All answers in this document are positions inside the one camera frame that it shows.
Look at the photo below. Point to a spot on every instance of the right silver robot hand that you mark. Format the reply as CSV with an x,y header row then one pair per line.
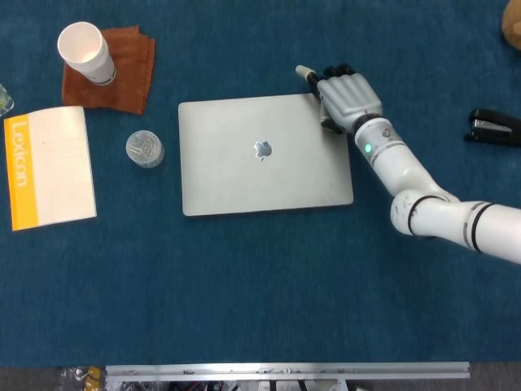
x,y
350,97

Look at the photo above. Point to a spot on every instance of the silver apple laptop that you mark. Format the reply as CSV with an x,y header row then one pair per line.
x,y
228,175

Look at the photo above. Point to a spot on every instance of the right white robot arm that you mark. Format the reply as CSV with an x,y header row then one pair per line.
x,y
399,171

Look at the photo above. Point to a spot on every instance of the black stapler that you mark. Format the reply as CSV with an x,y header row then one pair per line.
x,y
492,130

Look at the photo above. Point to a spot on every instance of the brown plush toy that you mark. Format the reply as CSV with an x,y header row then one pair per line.
x,y
513,24

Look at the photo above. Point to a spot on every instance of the clear paper clip jar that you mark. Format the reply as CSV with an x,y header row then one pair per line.
x,y
144,148

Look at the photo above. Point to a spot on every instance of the teal table cloth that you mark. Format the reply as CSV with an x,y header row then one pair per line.
x,y
244,285

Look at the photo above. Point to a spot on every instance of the brown folded cloth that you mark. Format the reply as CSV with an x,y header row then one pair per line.
x,y
132,73

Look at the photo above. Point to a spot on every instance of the white paper cup stack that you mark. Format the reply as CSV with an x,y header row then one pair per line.
x,y
79,45

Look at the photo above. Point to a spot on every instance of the white yellow Lexicon notebook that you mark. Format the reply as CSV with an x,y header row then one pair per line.
x,y
61,163

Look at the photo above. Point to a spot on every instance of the green clear plastic package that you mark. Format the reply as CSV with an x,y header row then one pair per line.
x,y
5,99

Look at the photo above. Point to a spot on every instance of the clear plastic bag clutter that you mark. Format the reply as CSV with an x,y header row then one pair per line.
x,y
75,376

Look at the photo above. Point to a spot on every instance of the aluminium frame rail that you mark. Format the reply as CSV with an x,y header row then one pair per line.
x,y
285,370

